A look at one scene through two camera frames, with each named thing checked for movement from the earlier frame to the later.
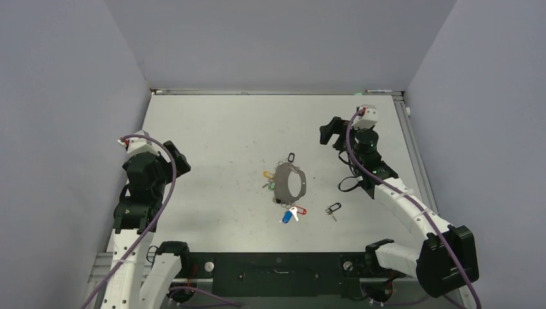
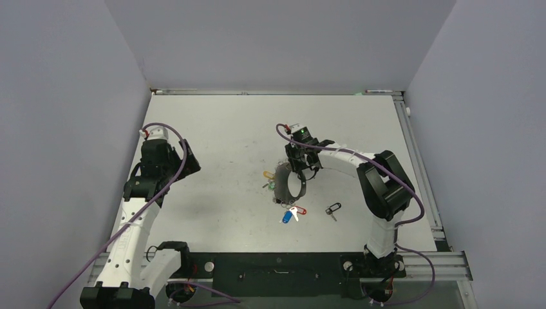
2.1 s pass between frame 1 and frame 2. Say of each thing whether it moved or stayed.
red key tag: stayed
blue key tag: stayed
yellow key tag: stayed
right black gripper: moved
